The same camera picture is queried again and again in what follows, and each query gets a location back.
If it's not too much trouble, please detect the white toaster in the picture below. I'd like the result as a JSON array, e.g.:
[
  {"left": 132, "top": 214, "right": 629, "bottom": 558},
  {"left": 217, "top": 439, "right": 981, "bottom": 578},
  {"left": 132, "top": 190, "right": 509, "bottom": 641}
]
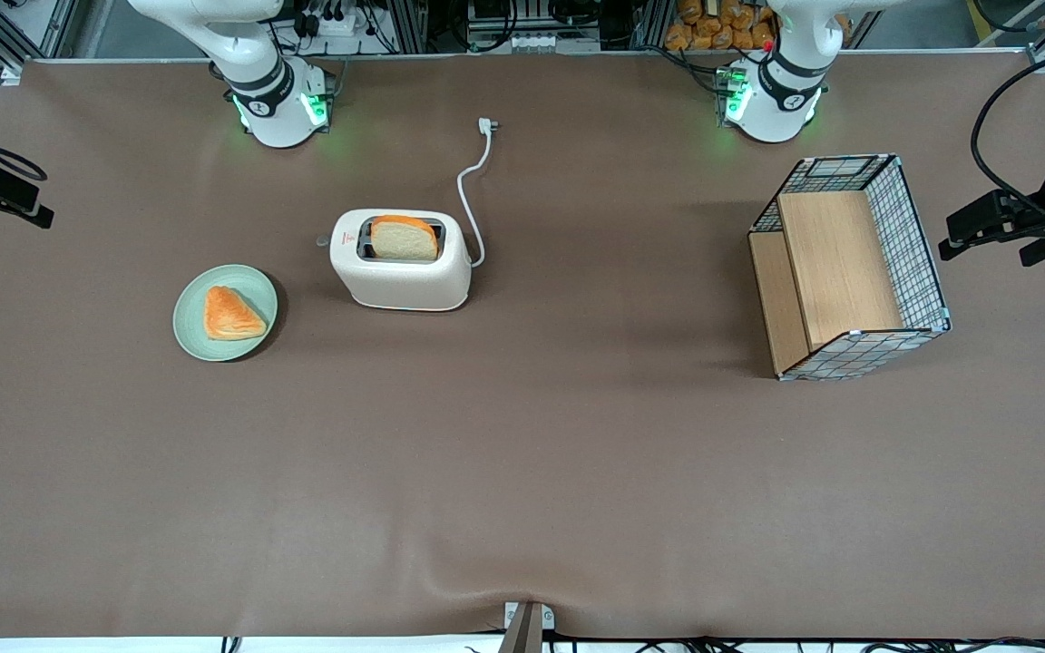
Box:
[{"left": 329, "top": 209, "right": 474, "bottom": 312}]

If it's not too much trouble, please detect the green plate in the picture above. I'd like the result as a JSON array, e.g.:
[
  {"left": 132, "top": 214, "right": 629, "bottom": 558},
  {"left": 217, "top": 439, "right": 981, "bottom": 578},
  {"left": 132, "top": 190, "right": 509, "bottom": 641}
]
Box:
[{"left": 172, "top": 264, "right": 278, "bottom": 362}]

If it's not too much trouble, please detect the triangular orange pastry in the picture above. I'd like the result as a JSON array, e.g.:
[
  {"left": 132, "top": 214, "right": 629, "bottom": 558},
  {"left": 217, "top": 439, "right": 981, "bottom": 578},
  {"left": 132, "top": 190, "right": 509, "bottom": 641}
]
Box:
[{"left": 204, "top": 286, "right": 268, "bottom": 341}]

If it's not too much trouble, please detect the bag of bread rolls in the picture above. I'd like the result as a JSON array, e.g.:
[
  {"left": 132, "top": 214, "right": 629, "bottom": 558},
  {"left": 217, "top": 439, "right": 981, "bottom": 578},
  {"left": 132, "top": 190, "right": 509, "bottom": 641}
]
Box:
[{"left": 665, "top": 0, "right": 777, "bottom": 52}]

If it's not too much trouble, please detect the white power strip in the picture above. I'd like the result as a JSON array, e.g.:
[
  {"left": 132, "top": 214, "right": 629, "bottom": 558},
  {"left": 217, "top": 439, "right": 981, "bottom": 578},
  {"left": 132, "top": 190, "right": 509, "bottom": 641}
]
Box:
[{"left": 303, "top": 7, "right": 371, "bottom": 39}]

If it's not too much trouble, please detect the bread slice with orange crust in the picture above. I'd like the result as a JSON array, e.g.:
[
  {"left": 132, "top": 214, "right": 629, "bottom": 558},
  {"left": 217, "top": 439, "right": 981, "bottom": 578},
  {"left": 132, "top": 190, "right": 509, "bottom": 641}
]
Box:
[{"left": 370, "top": 215, "right": 440, "bottom": 262}]

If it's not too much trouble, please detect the brown table cover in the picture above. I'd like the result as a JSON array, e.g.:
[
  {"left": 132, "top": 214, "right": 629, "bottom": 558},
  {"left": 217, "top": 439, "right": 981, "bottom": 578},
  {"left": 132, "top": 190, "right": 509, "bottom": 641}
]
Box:
[{"left": 0, "top": 50, "right": 1045, "bottom": 640}]

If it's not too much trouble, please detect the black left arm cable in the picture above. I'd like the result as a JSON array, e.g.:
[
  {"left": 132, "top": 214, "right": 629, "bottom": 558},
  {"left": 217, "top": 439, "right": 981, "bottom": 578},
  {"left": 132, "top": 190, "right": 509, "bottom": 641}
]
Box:
[{"left": 970, "top": 41, "right": 1045, "bottom": 214}]

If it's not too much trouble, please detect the wire basket with wooden shelf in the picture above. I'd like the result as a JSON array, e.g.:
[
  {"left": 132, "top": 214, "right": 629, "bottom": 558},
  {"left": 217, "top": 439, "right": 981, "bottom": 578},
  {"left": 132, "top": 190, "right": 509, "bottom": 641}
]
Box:
[{"left": 747, "top": 154, "right": 952, "bottom": 382}]

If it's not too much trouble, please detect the white toaster power cord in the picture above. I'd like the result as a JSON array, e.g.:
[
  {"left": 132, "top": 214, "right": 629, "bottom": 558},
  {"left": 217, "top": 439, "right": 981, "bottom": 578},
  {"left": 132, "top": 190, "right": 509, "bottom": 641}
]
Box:
[{"left": 456, "top": 118, "right": 501, "bottom": 268}]

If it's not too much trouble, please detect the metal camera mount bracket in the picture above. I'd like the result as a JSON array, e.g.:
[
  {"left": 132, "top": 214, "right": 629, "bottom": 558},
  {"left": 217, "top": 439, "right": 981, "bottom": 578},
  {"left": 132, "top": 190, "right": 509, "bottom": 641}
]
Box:
[{"left": 497, "top": 600, "right": 555, "bottom": 653}]

